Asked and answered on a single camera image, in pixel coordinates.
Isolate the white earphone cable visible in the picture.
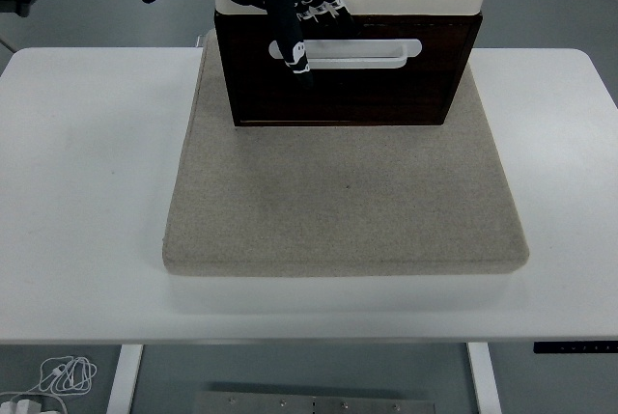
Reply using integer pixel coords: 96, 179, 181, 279
0, 354, 98, 403

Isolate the dark wooden drawer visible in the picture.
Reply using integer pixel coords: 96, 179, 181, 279
226, 22, 475, 75

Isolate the dark wooden drawer cabinet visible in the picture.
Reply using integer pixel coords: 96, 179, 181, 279
213, 11, 485, 128

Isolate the white charger plug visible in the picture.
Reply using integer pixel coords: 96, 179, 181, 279
2, 397, 43, 414

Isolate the white table leg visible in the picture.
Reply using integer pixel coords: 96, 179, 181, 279
104, 344, 145, 414
466, 342, 503, 414

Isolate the white drawer handle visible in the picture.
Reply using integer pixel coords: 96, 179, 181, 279
267, 38, 424, 70

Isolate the beige fabric mat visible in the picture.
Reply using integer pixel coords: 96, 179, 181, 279
161, 30, 531, 279

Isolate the black table control panel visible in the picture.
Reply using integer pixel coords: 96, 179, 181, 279
533, 342, 618, 355

